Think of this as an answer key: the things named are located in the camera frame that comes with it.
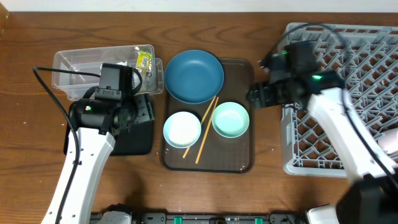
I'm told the wooden chopstick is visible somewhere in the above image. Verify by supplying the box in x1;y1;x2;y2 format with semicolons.
195;96;219;164
182;96;218;159

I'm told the blue plate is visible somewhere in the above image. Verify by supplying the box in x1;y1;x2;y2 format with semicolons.
164;50;224;105

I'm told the grey dishwasher rack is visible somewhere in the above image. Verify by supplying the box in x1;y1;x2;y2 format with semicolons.
277;22;397;178

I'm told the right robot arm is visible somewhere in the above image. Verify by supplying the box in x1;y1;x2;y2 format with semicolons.
246;23;397;223

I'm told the clear plastic bin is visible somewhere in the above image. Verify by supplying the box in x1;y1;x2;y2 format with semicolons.
52;44;164;101

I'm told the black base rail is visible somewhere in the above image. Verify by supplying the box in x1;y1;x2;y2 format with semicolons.
89;203;307;224

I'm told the wooden chopstick left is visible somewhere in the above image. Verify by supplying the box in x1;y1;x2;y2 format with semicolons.
182;96;218;159

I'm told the mint green bowl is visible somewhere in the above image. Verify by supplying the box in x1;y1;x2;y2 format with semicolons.
211;102;250;138

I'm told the black tray bin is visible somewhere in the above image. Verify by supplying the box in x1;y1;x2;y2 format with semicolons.
68;98;154;157

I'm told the yellow green wrapper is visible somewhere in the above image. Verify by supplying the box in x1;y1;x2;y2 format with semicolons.
136;50;152;79

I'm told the light blue bowl with rice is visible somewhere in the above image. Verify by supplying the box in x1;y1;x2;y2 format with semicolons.
163;111;201;149

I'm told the brown serving tray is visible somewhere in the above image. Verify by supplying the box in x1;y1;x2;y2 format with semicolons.
160;58;254;174

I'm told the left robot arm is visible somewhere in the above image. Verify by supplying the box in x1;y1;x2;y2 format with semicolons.
33;63;155;223

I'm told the wooden chopstick right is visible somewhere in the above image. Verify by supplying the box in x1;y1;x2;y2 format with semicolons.
195;96;219;164

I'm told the pink white cup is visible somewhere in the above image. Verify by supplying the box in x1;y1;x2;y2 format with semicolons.
377;128;398;154

